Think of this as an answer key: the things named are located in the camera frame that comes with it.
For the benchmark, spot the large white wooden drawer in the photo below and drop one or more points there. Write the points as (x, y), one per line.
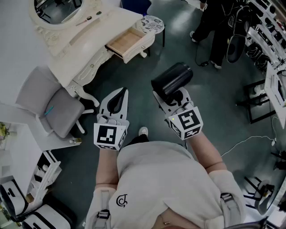
(125, 41)

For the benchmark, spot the flower bouquet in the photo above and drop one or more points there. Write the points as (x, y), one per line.
(3, 133)

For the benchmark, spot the white display shelf rack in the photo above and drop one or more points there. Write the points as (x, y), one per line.
(263, 38)

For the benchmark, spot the floral patterned round stool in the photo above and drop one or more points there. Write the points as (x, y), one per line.
(152, 23)

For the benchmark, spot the dark blue chair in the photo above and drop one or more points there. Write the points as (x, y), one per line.
(134, 6)

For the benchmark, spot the makeup brush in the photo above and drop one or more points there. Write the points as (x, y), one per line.
(83, 22)

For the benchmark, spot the person's black trousers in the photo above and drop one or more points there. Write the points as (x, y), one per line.
(139, 139)

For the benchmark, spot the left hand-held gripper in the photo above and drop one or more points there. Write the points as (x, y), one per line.
(107, 134)

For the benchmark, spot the white slatted shelf unit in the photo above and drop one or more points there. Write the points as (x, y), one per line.
(48, 174)

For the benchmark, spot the black mesh office chair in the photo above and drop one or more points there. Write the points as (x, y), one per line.
(235, 48)

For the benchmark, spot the white chair with black frame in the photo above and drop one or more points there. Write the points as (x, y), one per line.
(263, 196)

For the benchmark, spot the person's white shoe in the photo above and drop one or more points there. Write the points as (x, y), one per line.
(143, 130)

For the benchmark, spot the person's left forearm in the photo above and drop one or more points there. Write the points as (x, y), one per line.
(107, 167)

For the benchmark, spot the white appliance with black trim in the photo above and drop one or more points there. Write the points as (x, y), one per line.
(47, 218)
(12, 194)

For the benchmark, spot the cream vanity table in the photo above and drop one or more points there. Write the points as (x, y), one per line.
(73, 53)

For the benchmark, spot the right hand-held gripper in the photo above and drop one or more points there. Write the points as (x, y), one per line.
(187, 121)

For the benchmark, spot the person's white t-shirt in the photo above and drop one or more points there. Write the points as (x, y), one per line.
(156, 179)

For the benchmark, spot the white desk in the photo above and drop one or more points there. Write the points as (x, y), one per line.
(273, 87)

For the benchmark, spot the teal comb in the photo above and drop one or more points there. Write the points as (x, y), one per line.
(48, 110)

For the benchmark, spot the black cylindrical object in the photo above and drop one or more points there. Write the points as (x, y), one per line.
(172, 78)

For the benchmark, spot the grey upholstered chair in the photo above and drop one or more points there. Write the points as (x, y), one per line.
(64, 111)

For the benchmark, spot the person's right forearm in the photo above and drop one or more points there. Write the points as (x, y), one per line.
(207, 154)

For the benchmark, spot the oval white-framed mirror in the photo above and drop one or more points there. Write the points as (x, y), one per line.
(60, 11)

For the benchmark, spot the black metal frame stand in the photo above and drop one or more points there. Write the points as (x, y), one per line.
(250, 105)

